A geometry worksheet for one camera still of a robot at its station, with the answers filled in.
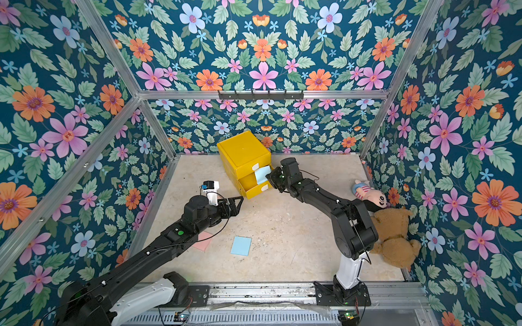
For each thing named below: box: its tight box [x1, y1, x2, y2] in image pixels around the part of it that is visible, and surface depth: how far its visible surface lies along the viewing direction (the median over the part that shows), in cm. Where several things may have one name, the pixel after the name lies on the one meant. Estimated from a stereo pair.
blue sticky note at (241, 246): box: [230, 235, 253, 257], surface depth 88 cm
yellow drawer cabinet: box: [216, 130, 272, 200], surface depth 93 cm
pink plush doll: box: [352, 179, 391, 209], surface depth 97 cm
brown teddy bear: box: [369, 206, 422, 271], surface depth 78 cm
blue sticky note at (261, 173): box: [254, 165, 272, 185], surface depth 94 cm
